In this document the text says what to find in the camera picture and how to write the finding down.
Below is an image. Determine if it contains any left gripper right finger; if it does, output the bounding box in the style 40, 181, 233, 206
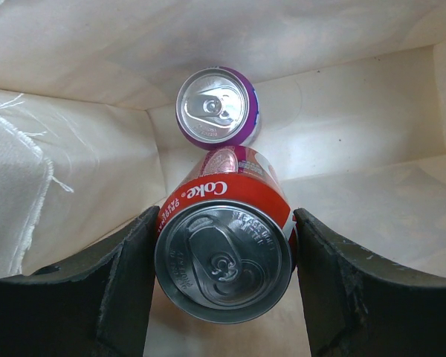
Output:
294, 208, 446, 356

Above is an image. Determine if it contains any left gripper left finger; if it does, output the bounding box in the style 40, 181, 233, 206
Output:
0, 206, 158, 356

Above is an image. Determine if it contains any red Coke can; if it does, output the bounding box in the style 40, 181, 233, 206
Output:
155, 146, 297, 324

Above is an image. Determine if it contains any beige canvas tote bag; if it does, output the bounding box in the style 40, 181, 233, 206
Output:
0, 0, 446, 357

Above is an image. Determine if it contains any purple Fanta can top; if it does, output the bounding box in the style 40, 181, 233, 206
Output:
175, 66, 261, 150

